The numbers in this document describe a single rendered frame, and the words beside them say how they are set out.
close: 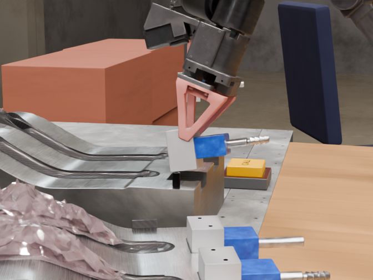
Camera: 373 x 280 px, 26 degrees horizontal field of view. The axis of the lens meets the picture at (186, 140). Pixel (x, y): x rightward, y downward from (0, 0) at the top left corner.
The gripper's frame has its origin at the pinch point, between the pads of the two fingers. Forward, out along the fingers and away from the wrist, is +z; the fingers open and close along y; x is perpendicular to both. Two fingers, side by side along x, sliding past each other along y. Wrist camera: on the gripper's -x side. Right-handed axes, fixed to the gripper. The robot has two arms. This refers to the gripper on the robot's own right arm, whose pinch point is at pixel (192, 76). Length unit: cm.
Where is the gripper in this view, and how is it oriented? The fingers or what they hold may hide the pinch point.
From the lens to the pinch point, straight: 162.4
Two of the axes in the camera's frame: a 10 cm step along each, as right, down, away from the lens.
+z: -4.6, 8.8, 0.9
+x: 8.6, 4.3, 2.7
